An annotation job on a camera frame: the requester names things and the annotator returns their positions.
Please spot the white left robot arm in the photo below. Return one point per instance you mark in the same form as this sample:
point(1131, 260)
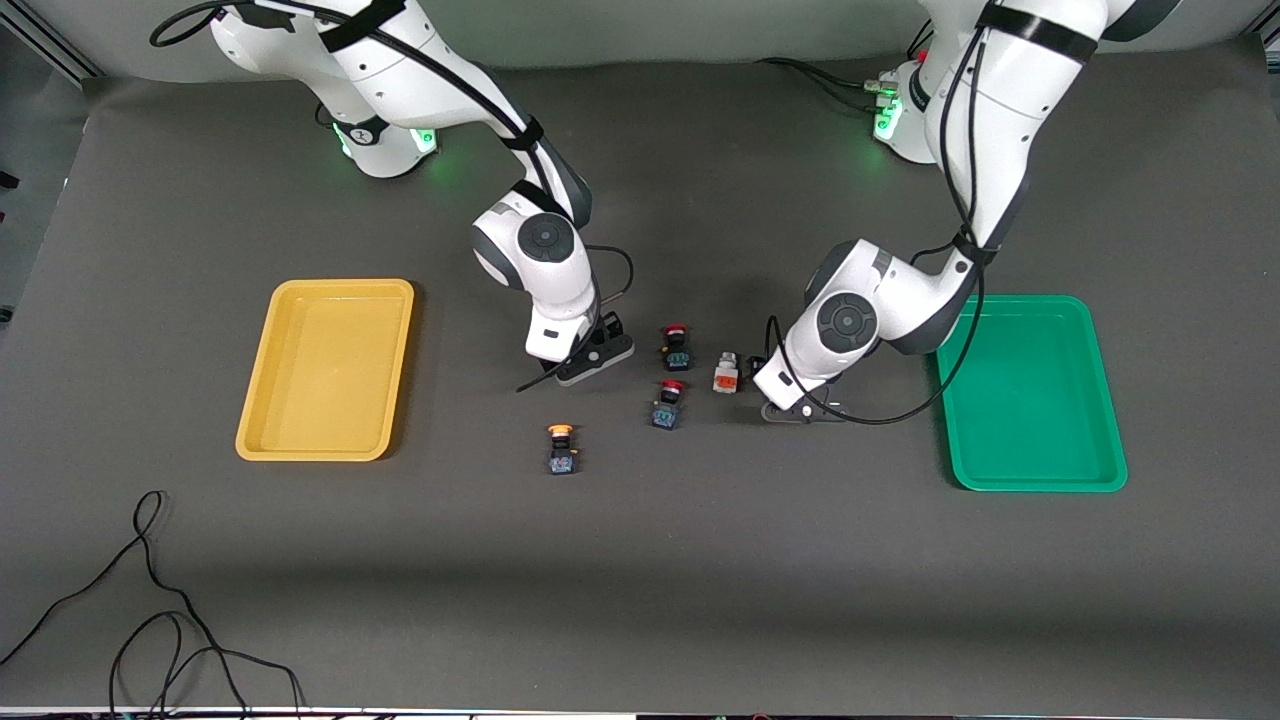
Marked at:
point(1000, 120)

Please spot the dark grey table mat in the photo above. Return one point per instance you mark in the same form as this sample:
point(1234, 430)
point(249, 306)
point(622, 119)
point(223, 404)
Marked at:
point(640, 600)

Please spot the yellow mushroom pushbutton black body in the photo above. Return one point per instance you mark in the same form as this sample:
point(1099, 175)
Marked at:
point(561, 460)

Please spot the red mushroom pushbutton black body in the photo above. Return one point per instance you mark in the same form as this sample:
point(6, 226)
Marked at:
point(666, 413)
point(677, 358)

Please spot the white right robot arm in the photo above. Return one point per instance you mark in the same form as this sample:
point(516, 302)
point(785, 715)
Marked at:
point(420, 70)

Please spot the green plastic tray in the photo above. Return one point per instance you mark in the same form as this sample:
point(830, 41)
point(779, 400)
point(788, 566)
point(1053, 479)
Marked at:
point(1040, 400)

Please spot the aluminium frame rail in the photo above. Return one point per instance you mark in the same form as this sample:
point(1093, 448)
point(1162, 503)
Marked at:
point(55, 50)

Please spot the white pushbutton orange contact block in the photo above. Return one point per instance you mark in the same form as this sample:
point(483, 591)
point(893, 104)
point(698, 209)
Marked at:
point(725, 378)

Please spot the yellow plastic tray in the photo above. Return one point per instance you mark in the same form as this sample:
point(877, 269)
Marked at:
point(325, 375)

